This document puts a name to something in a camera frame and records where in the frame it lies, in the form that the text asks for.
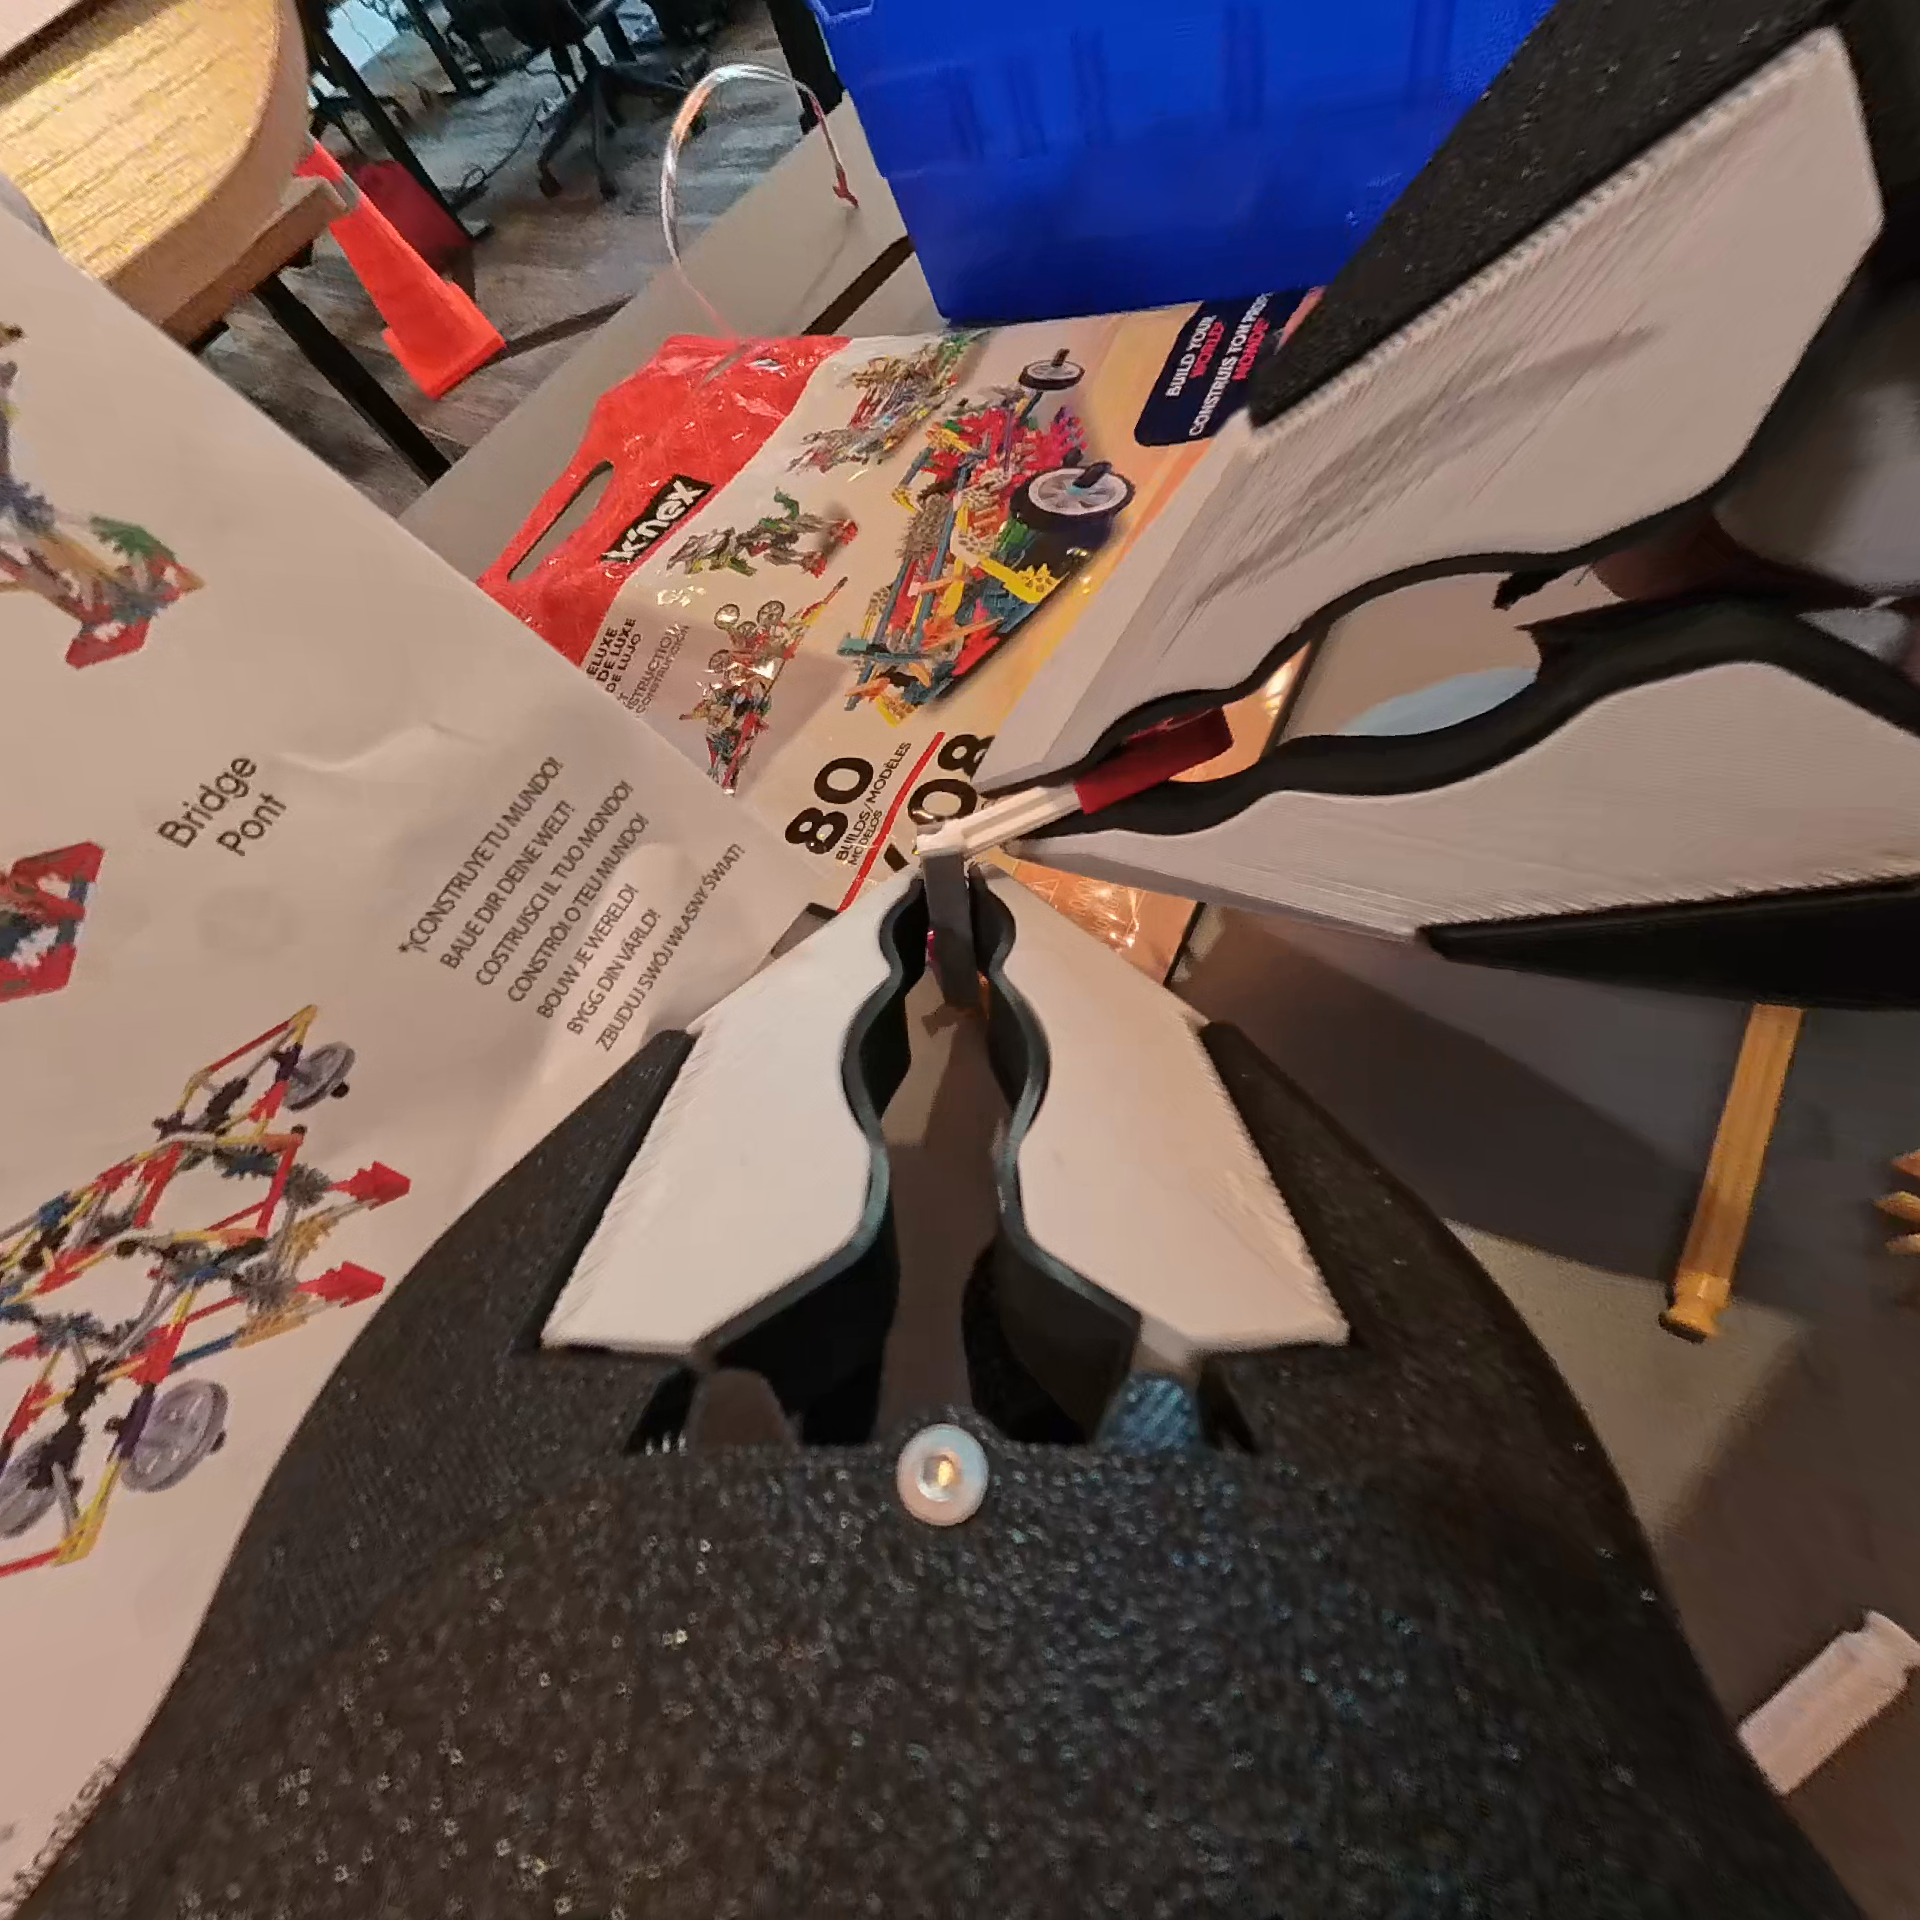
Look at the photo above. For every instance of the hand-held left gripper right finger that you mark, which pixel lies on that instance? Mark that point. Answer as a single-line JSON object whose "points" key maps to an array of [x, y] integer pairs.
{"points": [[1156, 1169]]}

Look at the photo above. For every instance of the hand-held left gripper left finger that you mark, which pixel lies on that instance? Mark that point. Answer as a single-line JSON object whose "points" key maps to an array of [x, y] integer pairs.
{"points": [[734, 1186]]}

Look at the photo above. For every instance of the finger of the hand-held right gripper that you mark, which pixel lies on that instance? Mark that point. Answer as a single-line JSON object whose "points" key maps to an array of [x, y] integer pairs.
{"points": [[1500, 422], [1576, 809]]}

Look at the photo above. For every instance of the red corner connector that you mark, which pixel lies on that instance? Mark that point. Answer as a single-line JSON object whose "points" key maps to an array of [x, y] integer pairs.
{"points": [[1156, 759]]}

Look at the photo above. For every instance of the blue plastic bin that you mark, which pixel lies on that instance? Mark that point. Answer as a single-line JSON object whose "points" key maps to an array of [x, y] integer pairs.
{"points": [[1125, 150]]}

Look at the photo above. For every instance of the long yellow toy rod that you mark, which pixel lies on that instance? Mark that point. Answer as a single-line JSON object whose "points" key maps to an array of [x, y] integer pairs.
{"points": [[1733, 1169]]}

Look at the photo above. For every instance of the yellow half-round connector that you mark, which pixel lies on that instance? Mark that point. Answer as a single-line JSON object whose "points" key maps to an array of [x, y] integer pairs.
{"points": [[1911, 1201]]}

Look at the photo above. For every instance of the instruction sheet with model pictures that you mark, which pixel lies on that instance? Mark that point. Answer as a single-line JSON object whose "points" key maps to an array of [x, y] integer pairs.
{"points": [[299, 900]]}

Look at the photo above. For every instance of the colourful construction toy bag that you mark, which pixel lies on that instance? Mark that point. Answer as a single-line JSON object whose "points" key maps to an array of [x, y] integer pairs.
{"points": [[721, 494]]}

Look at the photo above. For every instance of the clear plastic loop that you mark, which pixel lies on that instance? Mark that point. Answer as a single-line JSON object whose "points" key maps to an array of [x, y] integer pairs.
{"points": [[694, 112]]}

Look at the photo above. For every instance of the short white toy rod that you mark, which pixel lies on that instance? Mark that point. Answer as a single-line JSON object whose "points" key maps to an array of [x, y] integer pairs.
{"points": [[1836, 1701]]}

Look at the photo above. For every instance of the black office chair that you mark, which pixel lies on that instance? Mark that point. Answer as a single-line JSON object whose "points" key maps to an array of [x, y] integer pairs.
{"points": [[600, 59]]}

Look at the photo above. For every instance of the orange traffic cone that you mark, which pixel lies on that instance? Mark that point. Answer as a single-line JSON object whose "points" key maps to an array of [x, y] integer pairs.
{"points": [[404, 287]]}

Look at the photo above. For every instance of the round wooden table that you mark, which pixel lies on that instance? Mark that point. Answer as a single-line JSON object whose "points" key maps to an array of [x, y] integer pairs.
{"points": [[154, 150]]}

